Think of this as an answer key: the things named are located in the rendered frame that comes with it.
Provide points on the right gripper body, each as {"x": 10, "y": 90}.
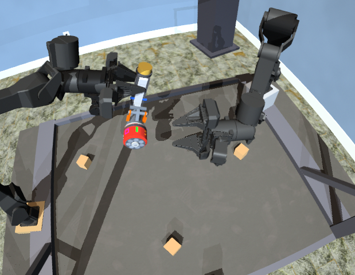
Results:
{"x": 212, "y": 116}

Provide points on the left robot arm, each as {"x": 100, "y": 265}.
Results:
{"x": 37, "y": 90}

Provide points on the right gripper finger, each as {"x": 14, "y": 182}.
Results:
{"x": 189, "y": 143}
{"x": 194, "y": 118}

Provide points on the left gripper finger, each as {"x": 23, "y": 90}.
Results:
{"x": 126, "y": 89}
{"x": 125, "y": 74}

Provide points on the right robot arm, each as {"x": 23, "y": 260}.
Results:
{"x": 277, "y": 26}

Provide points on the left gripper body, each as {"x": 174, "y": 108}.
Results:
{"x": 92, "y": 81}

